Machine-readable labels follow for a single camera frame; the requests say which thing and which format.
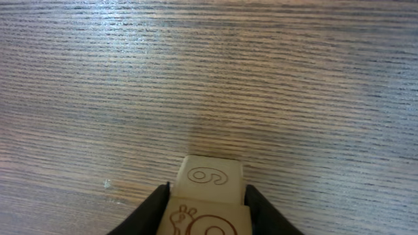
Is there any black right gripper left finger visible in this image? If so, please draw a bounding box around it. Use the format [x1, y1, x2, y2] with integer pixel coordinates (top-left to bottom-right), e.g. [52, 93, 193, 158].
[107, 182, 170, 235]

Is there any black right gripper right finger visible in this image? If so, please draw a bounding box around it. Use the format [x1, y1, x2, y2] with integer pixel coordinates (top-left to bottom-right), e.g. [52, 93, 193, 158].
[244, 185, 304, 235]

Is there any blue top block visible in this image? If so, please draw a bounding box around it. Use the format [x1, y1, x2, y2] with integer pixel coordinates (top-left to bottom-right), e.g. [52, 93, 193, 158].
[156, 197, 252, 235]

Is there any yellow block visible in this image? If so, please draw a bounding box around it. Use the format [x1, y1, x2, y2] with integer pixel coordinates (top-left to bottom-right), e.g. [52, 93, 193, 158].
[172, 155, 245, 205]

